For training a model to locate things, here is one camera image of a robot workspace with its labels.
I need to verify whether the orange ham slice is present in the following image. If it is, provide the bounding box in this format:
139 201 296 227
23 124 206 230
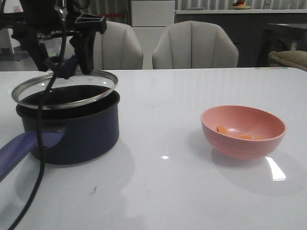
235 134 255 140
217 126 230 135

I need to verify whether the right beige chair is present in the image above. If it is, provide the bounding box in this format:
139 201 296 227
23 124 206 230
152 21 239 69

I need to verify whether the glass lid blue knob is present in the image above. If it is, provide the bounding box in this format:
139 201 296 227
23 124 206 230
12 55 118 110

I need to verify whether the dark counter white top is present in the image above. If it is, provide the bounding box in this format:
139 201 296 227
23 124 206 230
176 9 307 67

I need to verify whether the brown cushion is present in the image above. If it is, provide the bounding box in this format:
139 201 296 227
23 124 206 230
268 50 307 71

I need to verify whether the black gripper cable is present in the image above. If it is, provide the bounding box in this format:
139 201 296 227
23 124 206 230
8 4 68 230

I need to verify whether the fruit plate on counter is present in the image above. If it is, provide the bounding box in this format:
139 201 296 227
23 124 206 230
231 0 251 10

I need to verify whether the dark side table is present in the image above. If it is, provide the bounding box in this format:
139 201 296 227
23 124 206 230
256 23 307 67

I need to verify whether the white drawer cabinet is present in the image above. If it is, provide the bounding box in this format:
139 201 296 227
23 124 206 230
131 0 175 69

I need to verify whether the left beige chair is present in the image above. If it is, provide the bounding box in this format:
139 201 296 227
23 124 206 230
93 21 143 70

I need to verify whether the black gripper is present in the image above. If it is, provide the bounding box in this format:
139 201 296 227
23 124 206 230
0 0 107 74

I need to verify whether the dark blue saucepan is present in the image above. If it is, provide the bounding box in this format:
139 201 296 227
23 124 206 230
0 91 120 179

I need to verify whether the red barrier belt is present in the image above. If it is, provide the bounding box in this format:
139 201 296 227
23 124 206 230
102 12 126 18

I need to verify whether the pink bowl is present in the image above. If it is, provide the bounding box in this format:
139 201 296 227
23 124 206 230
201 105 286 160

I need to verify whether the beige chair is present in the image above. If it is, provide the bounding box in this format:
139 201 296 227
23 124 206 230
152 21 239 69
93 21 143 70

